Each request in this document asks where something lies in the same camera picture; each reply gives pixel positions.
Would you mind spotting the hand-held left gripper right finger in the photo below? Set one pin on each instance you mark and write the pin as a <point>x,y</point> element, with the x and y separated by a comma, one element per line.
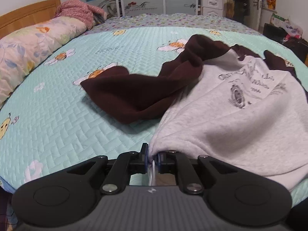
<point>159,162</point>

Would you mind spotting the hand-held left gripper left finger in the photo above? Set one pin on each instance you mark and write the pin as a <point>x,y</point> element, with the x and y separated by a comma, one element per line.
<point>144,158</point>

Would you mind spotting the grey and brown printed sweatshirt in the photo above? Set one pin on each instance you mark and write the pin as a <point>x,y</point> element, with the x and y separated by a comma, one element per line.
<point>228,125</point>

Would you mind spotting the bee print quilted blanket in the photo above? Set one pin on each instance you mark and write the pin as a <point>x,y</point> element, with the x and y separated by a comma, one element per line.
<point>72,125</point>

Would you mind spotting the purple floral bedsheet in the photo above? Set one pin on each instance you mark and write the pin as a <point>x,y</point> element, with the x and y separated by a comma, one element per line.
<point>156,20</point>

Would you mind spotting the white floor fan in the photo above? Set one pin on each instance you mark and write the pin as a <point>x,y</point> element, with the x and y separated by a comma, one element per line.
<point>112,8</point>

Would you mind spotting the floral pillow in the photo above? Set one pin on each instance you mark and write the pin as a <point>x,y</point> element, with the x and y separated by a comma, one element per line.
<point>31,50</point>

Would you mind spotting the pink knitted garment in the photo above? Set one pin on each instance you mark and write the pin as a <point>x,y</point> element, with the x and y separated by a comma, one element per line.
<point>77,12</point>

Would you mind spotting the white drawer cabinet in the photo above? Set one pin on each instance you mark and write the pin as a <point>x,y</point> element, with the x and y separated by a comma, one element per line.
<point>214,4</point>

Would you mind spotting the dark hanging coat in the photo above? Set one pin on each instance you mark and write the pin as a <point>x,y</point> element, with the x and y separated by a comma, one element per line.
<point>239,2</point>

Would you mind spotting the black bag pile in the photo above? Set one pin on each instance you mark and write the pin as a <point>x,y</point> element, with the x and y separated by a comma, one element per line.
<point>296,45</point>

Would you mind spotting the white room door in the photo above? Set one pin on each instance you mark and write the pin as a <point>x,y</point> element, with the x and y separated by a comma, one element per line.
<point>256,9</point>

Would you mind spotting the wooden headboard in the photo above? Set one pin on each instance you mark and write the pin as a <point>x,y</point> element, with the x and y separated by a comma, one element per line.
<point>24,14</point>

